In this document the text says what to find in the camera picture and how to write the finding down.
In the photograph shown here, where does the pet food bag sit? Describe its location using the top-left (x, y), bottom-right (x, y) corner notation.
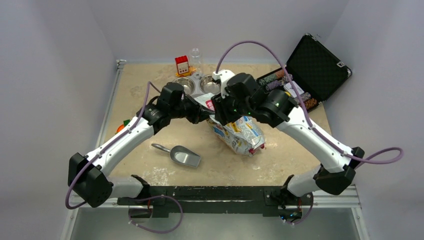
top-left (193, 93), bottom-right (266, 157)

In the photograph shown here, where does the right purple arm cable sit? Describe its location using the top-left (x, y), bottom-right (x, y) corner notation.
top-left (215, 40), bottom-right (405, 166)

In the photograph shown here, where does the orange toy arch with blocks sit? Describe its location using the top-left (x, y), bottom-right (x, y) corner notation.
top-left (115, 119), bottom-right (131, 134)

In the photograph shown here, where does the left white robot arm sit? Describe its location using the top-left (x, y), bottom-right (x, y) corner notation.
top-left (65, 82), bottom-right (213, 210)

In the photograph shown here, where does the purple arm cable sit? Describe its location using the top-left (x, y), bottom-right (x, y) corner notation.
top-left (215, 40), bottom-right (405, 166)
top-left (64, 81), bottom-right (163, 210)

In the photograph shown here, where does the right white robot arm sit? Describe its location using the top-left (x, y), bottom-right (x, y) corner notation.
top-left (211, 70), bottom-right (356, 204)

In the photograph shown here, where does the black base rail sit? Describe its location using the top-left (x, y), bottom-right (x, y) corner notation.
top-left (117, 185), bottom-right (314, 220)

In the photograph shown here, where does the silver metal scoop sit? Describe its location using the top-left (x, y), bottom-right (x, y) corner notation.
top-left (151, 143), bottom-right (201, 168)

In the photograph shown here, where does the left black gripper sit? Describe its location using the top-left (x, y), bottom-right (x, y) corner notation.
top-left (169, 94), bottom-right (216, 125)

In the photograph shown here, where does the red toy block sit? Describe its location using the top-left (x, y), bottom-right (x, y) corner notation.
top-left (174, 55), bottom-right (193, 77)

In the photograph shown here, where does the clear water bottle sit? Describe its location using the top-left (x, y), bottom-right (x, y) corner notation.
top-left (189, 48), bottom-right (204, 80)

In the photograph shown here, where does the black poker chip case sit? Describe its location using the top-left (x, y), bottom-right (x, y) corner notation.
top-left (256, 33), bottom-right (352, 112)

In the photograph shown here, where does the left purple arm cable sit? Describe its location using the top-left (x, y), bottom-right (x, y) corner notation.
top-left (64, 81), bottom-right (163, 210)

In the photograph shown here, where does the grey double pet bowl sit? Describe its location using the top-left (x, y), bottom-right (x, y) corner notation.
top-left (172, 74), bottom-right (221, 97)

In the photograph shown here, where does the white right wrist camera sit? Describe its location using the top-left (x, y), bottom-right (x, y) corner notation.
top-left (212, 69), bottom-right (235, 99)

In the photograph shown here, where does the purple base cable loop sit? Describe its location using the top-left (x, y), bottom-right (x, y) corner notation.
top-left (128, 194), bottom-right (184, 234)

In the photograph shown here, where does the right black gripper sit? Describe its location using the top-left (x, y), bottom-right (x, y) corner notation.
top-left (212, 88), bottom-right (254, 126)

